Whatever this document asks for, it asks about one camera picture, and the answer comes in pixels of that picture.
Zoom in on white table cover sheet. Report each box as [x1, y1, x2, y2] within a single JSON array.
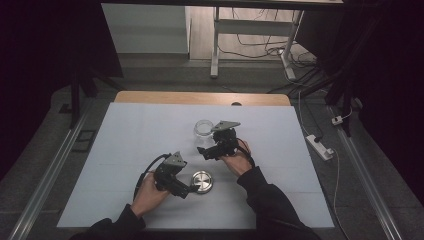
[[56, 101, 336, 230]]

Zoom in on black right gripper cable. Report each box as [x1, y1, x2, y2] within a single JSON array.
[[237, 137, 257, 169]]

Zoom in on thin white cable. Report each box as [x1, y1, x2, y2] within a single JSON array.
[[297, 90, 353, 240]]

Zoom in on black curtain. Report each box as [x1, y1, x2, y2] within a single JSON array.
[[294, 0, 424, 207], [0, 0, 125, 181]]

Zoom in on person's right hand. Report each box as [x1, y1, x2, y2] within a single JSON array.
[[219, 139, 255, 178]]

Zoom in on clear glass jar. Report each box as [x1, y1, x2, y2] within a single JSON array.
[[193, 119, 215, 148]]

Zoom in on white power strip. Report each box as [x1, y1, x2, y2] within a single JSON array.
[[305, 133, 335, 162]]

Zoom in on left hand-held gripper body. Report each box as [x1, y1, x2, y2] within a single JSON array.
[[153, 151, 188, 194]]

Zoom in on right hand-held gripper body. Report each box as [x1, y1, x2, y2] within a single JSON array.
[[210, 120, 242, 158]]

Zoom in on round steel jar lid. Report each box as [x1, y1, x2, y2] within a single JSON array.
[[190, 170, 214, 195]]

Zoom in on white desk frame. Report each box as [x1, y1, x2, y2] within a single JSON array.
[[209, 6, 305, 81]]

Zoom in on person's left hand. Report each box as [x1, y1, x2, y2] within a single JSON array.
[[130, 171, 171, 218]]

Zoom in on black rectangular floor frame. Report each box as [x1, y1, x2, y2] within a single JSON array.
[[71, 129, 98, 154]]

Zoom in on metal floor rail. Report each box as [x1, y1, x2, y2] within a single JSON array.
[[7, 98, 95, 240], [327, 105, 405, 240]]

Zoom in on dark metal stand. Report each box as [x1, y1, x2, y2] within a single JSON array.
[[67, 63, 118, 130], [289, 19, 378, 138]]

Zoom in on tangle of black floor cables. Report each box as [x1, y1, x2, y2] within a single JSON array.
[[218, 8, 318, 69]]

